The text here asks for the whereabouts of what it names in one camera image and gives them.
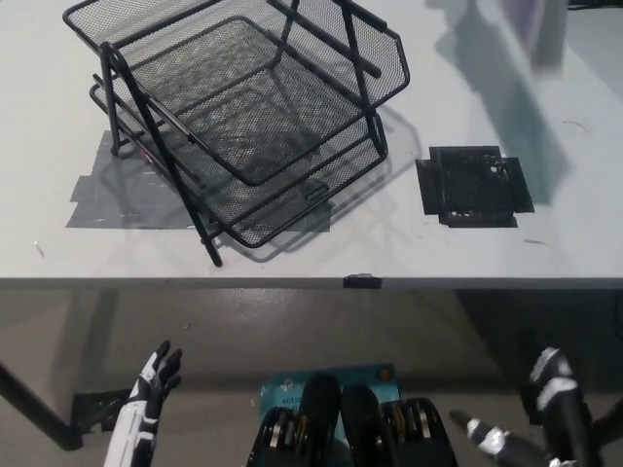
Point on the black metal table leg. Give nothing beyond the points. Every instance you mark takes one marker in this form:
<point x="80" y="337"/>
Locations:
<point x="39" y="404"/>

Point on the thin black curled thread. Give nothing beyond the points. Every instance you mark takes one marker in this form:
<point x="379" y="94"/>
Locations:
<point x="576" y="124"/>

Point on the black tape square patch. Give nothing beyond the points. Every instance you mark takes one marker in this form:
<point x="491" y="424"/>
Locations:
<point x="467" y="190"/>

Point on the grey duct tape patch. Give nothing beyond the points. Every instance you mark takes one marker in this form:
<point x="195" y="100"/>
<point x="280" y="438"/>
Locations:
<point x="97" y="209"/>

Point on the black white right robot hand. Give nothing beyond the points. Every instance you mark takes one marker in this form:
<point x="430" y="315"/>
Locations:
<point x="560" y="389"/>

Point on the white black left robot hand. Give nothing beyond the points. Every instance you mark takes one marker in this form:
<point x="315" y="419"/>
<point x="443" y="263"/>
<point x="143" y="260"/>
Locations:
<point x="141" y="404"/>

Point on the black floor tape patch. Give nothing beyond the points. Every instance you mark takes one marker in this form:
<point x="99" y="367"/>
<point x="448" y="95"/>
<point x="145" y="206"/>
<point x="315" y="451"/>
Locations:
<point x="97" y="411"/>
<point x="525" y="406"/>

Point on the black mesh two-tier file tray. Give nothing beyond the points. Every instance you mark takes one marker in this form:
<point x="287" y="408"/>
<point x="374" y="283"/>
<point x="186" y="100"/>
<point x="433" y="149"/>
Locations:
<point x="272" y="146"/>

